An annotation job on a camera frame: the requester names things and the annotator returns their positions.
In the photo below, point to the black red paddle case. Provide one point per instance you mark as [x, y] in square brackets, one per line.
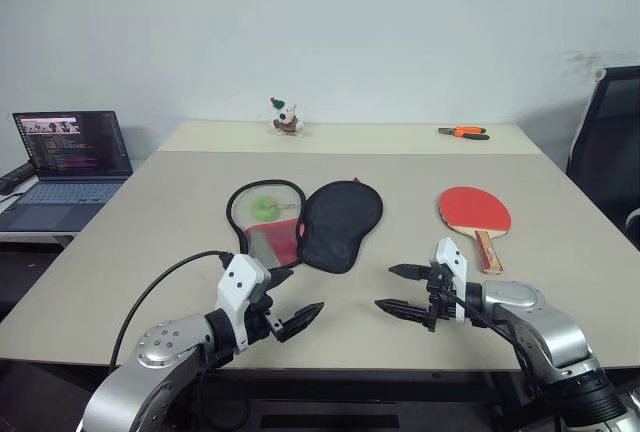
[340, 222]

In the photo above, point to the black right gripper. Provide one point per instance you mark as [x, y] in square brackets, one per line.
[439, 302]

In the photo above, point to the red table tennis paddle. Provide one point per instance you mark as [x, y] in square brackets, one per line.
[472, 209]

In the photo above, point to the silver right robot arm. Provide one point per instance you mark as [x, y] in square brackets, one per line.
[525, 302]

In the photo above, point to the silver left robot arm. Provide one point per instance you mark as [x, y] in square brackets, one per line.
[165, 342]

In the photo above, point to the orange black pliers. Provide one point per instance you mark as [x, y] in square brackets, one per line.
[465, 132]

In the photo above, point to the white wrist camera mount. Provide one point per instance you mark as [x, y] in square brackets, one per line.
[240, 277]
[452, 262]

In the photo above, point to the white black rounded object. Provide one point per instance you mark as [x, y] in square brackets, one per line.
[634, 224]

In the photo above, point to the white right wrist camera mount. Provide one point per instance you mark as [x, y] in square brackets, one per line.
[452, 262]

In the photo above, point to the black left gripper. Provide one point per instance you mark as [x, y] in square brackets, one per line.
[260, 322]

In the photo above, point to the black mesh office chair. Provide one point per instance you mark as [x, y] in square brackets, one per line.
[607, 127]

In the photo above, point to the white plush dog toy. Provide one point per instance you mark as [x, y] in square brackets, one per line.
[286, 119]

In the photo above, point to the open blue laptop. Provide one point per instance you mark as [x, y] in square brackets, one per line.
[65, 152]

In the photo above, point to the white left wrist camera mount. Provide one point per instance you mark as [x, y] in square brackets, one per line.
[240, 277]

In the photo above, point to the black table frame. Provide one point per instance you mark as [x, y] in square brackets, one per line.
[350, 382]

